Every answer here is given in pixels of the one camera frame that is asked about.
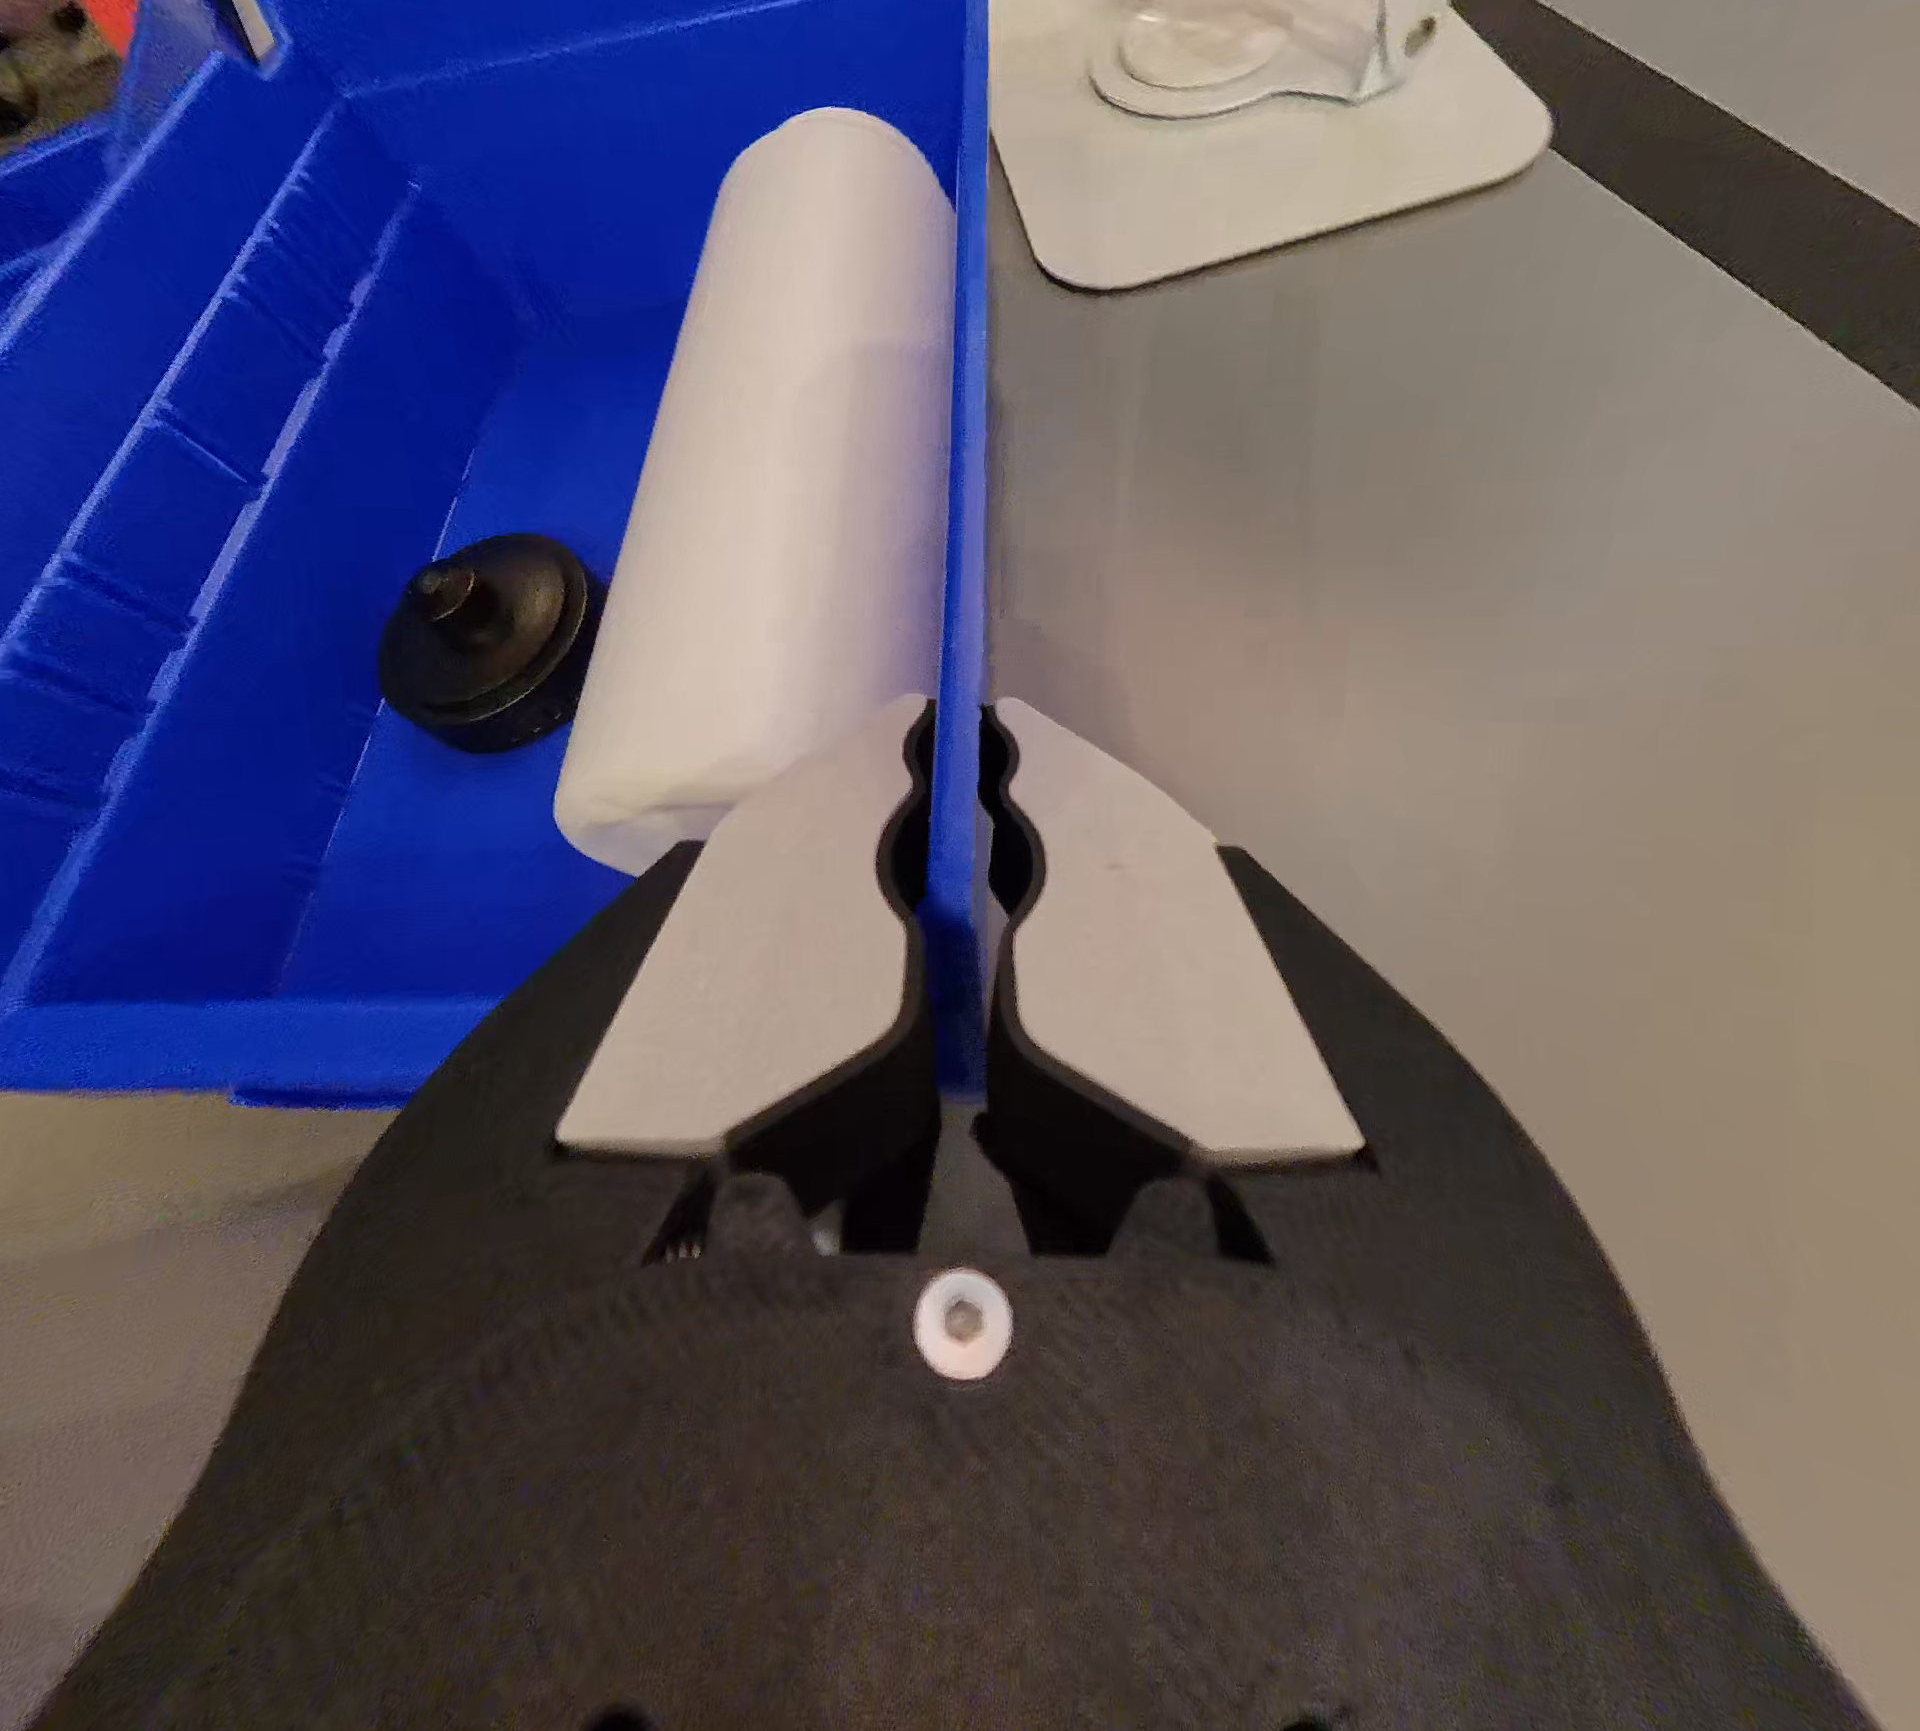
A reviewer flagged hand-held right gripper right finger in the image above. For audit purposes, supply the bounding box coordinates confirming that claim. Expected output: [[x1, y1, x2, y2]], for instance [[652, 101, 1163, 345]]
[[975, 694, 1368, 1257]]

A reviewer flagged white stand base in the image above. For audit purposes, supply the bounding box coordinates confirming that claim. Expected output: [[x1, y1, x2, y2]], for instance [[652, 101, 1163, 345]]
[[990, 0, 1555, 293]]

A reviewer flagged black bottle lid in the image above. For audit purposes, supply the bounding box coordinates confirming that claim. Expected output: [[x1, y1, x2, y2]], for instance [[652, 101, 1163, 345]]
[[377, 533, 608, 754]]

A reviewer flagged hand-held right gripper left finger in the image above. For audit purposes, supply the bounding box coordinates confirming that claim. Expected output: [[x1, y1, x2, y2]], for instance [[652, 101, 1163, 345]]
[[559, 694, 947, 1257]]

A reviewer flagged white bottle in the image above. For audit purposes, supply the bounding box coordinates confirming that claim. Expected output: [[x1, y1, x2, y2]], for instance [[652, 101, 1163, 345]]
[[553, 103, 962, 878]]

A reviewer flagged black tape strip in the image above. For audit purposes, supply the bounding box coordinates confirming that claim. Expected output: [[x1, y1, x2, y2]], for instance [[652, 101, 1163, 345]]
[[1455, 0, 1920, 408]]

